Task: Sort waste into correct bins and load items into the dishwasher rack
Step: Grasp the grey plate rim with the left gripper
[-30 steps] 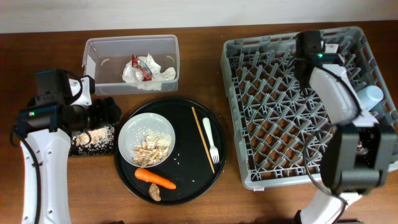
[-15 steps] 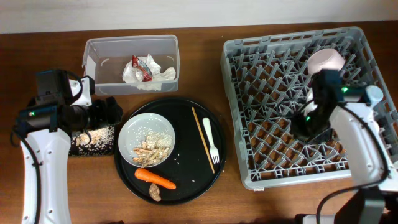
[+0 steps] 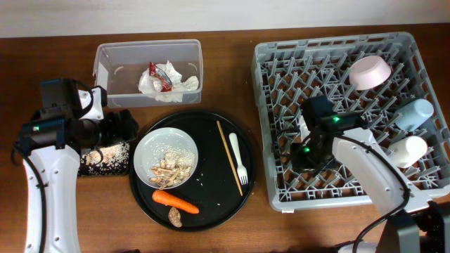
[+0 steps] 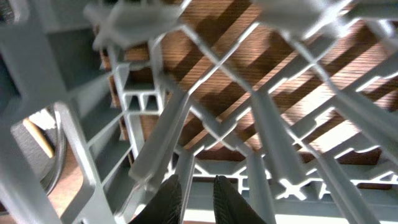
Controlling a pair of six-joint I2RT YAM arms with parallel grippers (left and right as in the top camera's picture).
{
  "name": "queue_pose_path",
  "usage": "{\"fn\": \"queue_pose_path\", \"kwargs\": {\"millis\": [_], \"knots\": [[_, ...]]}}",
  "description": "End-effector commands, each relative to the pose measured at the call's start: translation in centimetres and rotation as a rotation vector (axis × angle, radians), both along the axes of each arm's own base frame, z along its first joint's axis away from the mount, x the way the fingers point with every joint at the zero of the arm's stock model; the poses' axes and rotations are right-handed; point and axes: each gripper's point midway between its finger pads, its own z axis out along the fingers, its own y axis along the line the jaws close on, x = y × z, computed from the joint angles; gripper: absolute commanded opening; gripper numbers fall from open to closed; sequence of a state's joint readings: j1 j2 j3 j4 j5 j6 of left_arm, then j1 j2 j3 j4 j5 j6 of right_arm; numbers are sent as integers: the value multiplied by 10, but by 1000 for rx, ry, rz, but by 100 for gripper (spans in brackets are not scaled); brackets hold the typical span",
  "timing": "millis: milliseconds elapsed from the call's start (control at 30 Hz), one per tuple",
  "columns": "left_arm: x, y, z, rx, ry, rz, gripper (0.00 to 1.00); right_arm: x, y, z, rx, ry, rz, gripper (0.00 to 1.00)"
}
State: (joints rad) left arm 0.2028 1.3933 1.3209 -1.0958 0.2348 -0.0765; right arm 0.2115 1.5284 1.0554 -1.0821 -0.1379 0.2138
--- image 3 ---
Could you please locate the wooden chopstick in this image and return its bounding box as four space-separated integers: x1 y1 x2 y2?
216 120 243 197

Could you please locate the white cup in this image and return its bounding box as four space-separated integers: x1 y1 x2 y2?
388 136 428 169

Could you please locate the black rectangular tray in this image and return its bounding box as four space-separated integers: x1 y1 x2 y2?
77 143 130 176

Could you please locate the grey dishwasher rack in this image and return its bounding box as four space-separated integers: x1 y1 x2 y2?
252 32 449 213

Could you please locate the grey plate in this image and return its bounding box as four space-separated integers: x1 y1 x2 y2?
133 127 199 190

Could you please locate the pink bowl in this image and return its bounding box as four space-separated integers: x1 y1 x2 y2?
349 56 392 91

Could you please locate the round black tray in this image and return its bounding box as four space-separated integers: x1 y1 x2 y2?
129 110 257 232

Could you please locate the light blue cup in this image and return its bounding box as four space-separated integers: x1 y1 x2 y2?
395 98 434 131

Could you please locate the white napkin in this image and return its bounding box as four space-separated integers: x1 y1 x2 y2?
138 61 200 103

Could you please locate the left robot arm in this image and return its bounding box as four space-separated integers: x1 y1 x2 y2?
12 79 139 252

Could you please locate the peanut shells and rice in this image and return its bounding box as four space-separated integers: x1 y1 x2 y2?
148 146 197 189

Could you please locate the clear plastic bin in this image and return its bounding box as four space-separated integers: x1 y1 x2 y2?
93 39 203 108

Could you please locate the orange carrot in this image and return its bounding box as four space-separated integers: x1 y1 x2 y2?
152 190 200 214

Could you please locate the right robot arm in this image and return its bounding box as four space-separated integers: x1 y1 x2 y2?
290 96 449 253

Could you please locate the brown ginger piece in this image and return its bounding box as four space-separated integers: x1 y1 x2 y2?
168 207 182 228

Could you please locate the white plastic fork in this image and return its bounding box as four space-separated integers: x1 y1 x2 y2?
229 133 248 186

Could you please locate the red snack wrapper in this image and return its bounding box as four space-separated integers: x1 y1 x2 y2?
149 62 173 92

